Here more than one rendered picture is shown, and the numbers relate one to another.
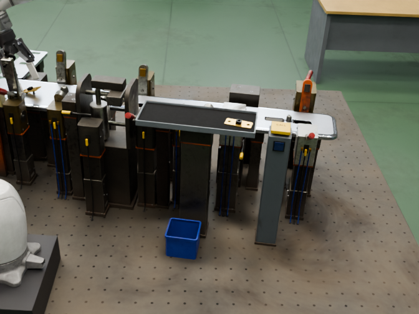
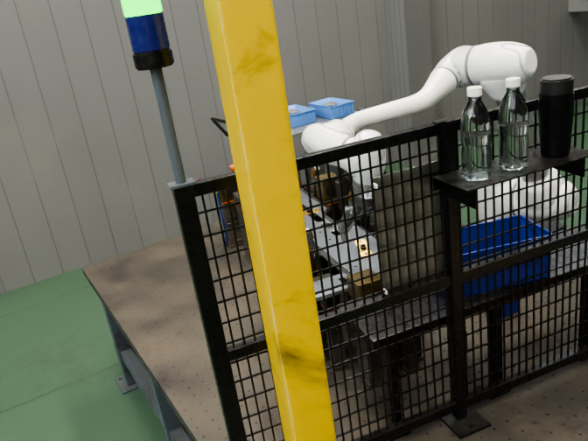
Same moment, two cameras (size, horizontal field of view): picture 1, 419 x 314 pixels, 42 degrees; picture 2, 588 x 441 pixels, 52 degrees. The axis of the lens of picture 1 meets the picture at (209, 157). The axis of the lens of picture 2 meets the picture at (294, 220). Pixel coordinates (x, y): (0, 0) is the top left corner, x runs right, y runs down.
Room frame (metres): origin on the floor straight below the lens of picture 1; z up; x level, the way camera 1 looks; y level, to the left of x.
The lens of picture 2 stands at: (2.86, 2.32, 1.89)
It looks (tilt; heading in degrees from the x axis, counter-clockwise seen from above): 22 degrees down; 246
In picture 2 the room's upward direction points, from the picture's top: 9 degrees counter-clockwise
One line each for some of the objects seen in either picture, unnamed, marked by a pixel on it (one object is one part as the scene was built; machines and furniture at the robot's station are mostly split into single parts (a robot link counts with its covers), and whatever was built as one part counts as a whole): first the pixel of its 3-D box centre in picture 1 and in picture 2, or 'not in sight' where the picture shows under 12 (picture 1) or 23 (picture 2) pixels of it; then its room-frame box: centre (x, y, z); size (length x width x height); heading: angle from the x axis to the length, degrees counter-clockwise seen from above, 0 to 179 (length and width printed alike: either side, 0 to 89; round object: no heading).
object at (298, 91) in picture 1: (300, 124); (229, 211); (1.98, -0.37, 0.88); 0.14 x 0.09 x 0.36; 174
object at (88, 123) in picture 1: (93, 171); not in sight; (1.54, 0.40, 0.89); 0.09 x 0.08 x 0.38; 174
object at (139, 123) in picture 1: (197, 118); not in sight; (1.48, 0.04, 1.16); 0.37 x 0.14 x 0.02; 84
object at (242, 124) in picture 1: (238, 122); not in sight; (1.46, -0.08, 1.17); 0.08 x 0.04 x 0.01; 76
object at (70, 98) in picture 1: (77, 148); not in sight; (1.65, 0.48, 0.91); 0.07 x 0.05 x 0.42; 174
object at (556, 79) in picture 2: not in sight; (556, 116); (1.74, 1.36, 1.52); 0.07 x 0.07 x 0.18
